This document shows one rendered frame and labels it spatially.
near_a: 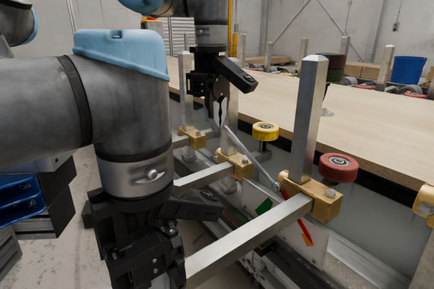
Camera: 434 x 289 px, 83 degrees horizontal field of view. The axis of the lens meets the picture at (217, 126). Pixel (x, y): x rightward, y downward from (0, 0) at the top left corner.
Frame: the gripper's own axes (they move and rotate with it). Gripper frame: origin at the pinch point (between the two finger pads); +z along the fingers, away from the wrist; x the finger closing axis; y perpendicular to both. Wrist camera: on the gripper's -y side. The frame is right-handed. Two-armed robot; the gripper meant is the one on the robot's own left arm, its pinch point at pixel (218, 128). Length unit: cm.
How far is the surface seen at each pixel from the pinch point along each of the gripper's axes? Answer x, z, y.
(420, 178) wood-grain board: -10.0, 4.7, -42.5
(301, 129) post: 0.8, -4.4, -20.5
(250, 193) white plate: -2.9, 18.2, -8.5
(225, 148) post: -7.7, 9.4, 2.8
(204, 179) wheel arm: 4.3, 13.5, 1.6
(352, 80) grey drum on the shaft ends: -161, 11, -13
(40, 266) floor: 21, 95, 101
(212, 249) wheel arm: 25.0, 8.8, -15.5
